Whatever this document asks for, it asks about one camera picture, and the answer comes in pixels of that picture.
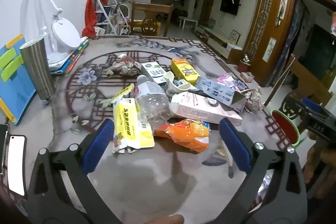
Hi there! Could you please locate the pink purple wrapper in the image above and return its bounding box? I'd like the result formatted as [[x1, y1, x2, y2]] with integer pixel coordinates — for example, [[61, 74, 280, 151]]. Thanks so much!
[[216, 74, 248, 92]]

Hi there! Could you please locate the orange snack bag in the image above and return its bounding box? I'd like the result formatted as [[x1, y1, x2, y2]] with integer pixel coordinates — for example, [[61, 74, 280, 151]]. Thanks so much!
[[154, 119, 210, 153]]

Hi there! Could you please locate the white bead string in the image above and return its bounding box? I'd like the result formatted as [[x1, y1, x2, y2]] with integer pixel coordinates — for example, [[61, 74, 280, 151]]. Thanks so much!
[[273, 55, 296, 88]]

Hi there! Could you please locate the stack of children's books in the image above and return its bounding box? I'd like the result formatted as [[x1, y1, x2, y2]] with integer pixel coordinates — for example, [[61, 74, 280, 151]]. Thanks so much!
[[49, 39, 90, 75]]

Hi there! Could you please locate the red bag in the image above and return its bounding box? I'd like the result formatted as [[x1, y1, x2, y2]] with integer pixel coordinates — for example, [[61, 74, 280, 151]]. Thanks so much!
[[82, 0, 108, 37]]

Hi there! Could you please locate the red pot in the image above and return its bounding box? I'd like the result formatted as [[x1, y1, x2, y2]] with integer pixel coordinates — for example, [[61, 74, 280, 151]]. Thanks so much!
[[238, 55, 251, 72]]

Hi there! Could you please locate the yellow box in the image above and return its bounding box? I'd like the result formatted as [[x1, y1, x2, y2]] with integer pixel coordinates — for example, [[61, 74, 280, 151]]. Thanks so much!
[[171, 58, 198, 85]]

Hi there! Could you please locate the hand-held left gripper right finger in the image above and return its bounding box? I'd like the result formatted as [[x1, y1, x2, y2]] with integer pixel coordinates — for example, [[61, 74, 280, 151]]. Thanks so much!
[[210, 118, 309, 224]]

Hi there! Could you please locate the white green milk carton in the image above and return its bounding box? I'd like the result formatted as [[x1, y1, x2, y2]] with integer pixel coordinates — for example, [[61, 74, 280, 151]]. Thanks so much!
[[141, 61, 171, 86]]

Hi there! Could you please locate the person's left hand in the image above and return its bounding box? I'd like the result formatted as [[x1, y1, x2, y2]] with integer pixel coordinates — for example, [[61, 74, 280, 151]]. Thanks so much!
[[143, 214, 185, 224]]

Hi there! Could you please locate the white desk lamp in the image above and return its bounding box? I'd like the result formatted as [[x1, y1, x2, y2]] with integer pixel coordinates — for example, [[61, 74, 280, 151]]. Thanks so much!
[[33, 0, 82, 65]]

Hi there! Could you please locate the wall television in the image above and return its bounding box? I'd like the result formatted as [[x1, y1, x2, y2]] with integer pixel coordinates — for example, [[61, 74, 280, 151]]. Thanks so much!
[[220, 0, 241, 15]]

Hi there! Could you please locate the person's right hand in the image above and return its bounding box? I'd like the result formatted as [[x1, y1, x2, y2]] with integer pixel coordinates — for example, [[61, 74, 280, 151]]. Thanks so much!
[[303, 132, 336, 189]]

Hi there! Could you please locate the wooden lattice partition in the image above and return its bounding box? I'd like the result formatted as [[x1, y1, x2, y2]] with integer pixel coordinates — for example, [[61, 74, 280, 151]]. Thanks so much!
[[243, 0, 294, 86]]

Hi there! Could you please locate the yellow stool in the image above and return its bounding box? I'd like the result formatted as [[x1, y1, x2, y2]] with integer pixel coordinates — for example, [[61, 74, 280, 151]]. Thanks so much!
[[131, 20, 161, 35]]

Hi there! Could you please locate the blue fabric organizer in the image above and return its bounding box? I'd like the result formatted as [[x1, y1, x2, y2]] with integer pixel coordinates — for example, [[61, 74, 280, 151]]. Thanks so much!
[[0, 34, 37, 126]]

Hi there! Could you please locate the carved wooden chair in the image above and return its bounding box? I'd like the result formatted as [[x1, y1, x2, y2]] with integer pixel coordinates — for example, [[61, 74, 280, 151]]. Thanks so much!
[[264, 55, 336, 109]]

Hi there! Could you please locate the blue white toothpaste box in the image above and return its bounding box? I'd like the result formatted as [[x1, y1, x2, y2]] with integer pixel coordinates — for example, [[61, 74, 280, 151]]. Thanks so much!
[[196, 76, 247, 112]]

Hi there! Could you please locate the green red trash bin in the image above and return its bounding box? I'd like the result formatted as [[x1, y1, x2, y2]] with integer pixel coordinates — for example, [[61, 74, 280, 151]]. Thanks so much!
[[270, 109, 306, 147]]

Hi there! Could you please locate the smartphone with white screen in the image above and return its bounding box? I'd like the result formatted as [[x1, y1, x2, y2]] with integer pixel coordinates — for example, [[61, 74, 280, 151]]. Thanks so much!
[[7, 135, 27, 196]]

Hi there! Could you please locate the steel tumbler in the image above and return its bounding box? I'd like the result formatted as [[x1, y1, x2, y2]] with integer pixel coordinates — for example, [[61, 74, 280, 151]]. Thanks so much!
[[20, 36, 56, 101]]

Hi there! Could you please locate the crumpled printed paper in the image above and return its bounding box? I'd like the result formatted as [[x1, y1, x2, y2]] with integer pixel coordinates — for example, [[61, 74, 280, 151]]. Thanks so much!
[[243, 89, 264, 113], [106, 54, 142, 77]]

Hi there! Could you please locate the yellow tissue packet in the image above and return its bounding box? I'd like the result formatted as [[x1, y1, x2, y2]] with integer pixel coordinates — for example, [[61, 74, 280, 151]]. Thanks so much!
[[112, 84, 155, 155]]

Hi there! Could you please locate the clear plastic bottle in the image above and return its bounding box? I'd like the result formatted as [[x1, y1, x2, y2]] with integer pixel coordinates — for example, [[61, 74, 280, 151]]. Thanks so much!
[[134, 74, 172, 131]]

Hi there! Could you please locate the pink carton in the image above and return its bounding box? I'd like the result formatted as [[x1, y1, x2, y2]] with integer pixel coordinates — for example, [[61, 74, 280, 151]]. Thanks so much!
[[170, 91, 243, 126]]

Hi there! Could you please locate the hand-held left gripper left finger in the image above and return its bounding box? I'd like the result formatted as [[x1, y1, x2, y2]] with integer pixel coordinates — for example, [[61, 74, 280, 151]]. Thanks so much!
[[26, 118, 124, 224]]

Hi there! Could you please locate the small pink box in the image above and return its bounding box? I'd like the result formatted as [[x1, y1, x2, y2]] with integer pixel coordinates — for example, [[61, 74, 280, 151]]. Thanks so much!
[[241, 72, 255, 83]]

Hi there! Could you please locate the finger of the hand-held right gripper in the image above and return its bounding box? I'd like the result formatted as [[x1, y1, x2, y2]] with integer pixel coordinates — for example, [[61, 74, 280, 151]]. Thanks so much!
[[301, 97, 332, 119], [280, 97, 308, 120]]

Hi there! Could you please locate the crushed paper cup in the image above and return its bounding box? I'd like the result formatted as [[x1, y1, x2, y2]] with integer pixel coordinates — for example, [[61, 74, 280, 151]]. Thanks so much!
[[165, 71, 192, 97]]

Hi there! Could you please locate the white book rack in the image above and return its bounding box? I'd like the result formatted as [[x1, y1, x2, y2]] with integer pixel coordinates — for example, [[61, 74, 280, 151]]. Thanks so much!
[[92, 0, 132, 36]]

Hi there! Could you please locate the wooden dining chair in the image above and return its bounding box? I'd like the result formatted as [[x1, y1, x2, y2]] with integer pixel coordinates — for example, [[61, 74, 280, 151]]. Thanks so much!
[[130, 1, 174, 37]]

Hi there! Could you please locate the television cabinet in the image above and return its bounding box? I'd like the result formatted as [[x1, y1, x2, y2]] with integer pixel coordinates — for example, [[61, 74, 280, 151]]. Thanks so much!
[[196, 25, 243, 58]]

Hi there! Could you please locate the small white table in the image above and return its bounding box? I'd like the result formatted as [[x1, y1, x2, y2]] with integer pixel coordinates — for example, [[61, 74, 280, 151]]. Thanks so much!
[[179, 17, 198, 29]]

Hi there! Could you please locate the short hanging scroll picture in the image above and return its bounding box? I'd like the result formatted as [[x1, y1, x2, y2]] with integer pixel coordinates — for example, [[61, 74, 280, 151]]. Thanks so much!
[[262, 38, 277, 62]]

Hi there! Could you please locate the tall hanging scroll picture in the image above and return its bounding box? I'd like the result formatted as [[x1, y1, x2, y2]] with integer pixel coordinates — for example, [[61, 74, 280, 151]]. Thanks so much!
[[276, 0, 290, 26]]

